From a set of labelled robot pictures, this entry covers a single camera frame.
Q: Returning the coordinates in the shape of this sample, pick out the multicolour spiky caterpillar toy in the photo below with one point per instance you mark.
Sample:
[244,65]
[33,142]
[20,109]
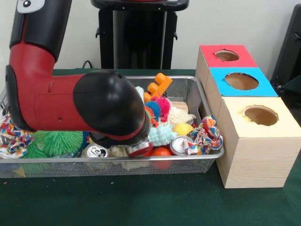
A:
[157,108]

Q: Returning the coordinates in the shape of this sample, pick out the green cloth table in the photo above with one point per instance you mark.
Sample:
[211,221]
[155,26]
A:
[141,202]

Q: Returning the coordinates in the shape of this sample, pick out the mint green cloth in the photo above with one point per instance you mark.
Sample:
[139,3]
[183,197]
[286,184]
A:
[162,135]

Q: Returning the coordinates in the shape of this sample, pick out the red-orange ball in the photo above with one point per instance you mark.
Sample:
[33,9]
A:
[161,151]

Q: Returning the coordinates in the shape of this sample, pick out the crushed silver can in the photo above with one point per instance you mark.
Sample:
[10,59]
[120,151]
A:
[181,145]

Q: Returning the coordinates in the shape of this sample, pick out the orange plastic tray block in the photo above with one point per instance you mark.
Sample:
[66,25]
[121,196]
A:
[157,84]

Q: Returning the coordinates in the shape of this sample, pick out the yellow ball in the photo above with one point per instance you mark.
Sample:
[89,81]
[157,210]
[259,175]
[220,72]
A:
[182,128]

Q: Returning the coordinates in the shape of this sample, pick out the colourful polka-dot cloth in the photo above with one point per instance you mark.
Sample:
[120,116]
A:
[207,136]

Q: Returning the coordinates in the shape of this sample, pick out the wooden box with three holes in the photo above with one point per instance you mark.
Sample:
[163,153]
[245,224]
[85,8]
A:
[254,160]

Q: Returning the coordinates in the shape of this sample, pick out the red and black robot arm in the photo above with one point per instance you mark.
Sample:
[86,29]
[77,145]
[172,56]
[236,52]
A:
[56,99]

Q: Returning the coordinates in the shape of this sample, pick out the large green spiky ball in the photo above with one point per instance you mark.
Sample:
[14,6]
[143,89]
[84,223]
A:
[59,142]

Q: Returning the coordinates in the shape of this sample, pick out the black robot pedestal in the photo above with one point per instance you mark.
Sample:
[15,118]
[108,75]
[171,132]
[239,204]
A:
[136,37]

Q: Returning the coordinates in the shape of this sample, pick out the cream waffle cloth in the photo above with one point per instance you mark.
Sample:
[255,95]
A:
[178,114]

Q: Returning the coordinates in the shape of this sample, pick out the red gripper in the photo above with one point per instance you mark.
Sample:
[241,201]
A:
[140,149]

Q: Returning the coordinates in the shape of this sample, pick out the black floor stand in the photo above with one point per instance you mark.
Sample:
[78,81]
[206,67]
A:
[289,52]

